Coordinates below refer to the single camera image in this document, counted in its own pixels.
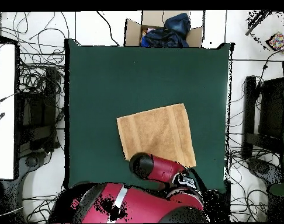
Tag tan terry towel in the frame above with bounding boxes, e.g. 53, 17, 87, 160
116, 103, 197, 168

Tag dark green table cloth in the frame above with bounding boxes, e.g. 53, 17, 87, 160
64, 38, 234, 191

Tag navy crumpled garment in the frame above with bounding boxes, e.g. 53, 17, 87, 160
140, 27, 189, 48

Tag dark thin rod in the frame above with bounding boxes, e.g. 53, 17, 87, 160
244, 10, 272, 36

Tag blue denim garment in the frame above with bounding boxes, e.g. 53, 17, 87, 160
164, 12, 191, 38

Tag white side table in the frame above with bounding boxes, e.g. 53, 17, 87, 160
0, 43, 16, 180

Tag black cable tangle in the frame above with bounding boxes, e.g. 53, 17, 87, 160
22, 195, 61, 223
12, 11, 70, 150
228, 188, 269, 222

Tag brown cardboard box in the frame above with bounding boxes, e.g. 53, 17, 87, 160
124, 10, 205, 48

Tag long black floor cable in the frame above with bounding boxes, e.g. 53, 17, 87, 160
96, 10, 120, 47

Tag black metal stand frame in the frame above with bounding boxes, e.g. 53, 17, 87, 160
16, 67, 61, 152
242, 75, 284, 159

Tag multicolour patterned item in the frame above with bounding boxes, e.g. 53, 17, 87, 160
265, 31, 284, 53

